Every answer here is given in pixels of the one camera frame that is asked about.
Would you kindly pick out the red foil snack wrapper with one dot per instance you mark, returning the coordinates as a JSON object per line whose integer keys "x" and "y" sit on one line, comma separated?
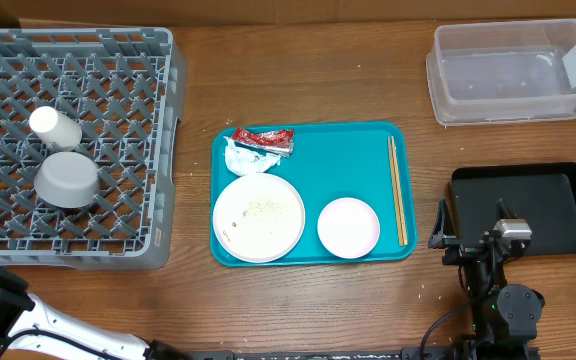
{"x": 280, "y": 142}

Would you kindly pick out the black plastic tray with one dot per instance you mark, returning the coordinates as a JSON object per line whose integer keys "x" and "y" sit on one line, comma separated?
{"x": 542, "y": 194}

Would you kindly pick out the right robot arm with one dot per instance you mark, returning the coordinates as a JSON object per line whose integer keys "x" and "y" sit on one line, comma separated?
{"x": 504, "y": 315}

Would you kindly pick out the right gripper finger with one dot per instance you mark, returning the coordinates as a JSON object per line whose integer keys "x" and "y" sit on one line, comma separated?
{"x": 504, "y": 212}
{"x": 443, "y": 234}

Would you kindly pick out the large white plate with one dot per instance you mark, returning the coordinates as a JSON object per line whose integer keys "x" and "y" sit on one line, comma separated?
{"x": 258, "y": 218}

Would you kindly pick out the grey dishwasher rack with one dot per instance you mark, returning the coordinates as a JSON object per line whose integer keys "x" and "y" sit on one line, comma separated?
{"x": 125, "y": 88}

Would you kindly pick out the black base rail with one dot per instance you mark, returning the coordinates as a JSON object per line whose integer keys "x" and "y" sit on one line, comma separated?
{"x": 406, "y": 353}

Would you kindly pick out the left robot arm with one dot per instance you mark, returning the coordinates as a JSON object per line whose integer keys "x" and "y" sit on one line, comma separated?
{"x": 27, "y": 323}

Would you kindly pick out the clear plastic container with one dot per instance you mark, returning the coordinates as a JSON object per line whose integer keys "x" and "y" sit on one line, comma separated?
{"x": 503, "y": 72}

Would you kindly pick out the brown cardboard backdrop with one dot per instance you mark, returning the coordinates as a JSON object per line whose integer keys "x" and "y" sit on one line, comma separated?
{"x": 254, "y": 12}

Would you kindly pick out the crumpled white napkin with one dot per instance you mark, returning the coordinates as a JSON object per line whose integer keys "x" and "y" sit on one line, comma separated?
{"x": 243, "y": 161}

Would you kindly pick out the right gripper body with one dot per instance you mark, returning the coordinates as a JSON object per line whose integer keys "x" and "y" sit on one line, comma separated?
{"x": 471, "y": 248}

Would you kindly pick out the right wooden chopstick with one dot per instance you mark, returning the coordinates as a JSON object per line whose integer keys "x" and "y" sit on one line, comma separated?
{"x": 398, "y": 186}

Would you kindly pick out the grey bowl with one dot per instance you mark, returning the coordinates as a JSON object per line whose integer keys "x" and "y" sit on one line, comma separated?
{"x": 67, "y": 180}

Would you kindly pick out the teal plastic tray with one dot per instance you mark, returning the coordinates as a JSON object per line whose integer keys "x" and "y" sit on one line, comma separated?
{"x": 348, "y": 159}

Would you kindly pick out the white paper cup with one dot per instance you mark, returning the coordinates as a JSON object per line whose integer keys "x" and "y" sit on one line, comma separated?
{"x": 55, "y": 128}

